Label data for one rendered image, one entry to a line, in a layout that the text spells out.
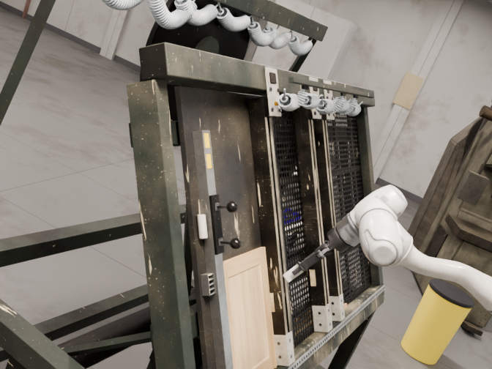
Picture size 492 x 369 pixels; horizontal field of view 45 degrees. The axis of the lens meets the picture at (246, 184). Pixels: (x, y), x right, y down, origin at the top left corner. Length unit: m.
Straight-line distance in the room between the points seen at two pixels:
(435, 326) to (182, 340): 3.65
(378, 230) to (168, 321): 0.70
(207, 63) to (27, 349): 1.18
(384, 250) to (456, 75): 9.93
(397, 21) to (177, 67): 9.81
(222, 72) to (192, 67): 0.19
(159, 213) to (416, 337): 3.83
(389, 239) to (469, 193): 4.87
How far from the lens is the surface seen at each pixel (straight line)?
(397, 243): 1.58
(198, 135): 2.00
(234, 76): 2.12
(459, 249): 6.48
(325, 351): 2.92
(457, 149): 8.08
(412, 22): 11.47
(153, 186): 1.80
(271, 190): 2.35
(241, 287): 2.22
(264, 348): 2.41
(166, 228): 1.79
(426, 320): 5.29
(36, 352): 2.28
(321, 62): 10.72
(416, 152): 11.48
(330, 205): 2.95
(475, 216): 6.95
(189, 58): 1.88
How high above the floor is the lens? 2.15
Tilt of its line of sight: 16 degrees down
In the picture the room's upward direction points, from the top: 23 degrees clockwise
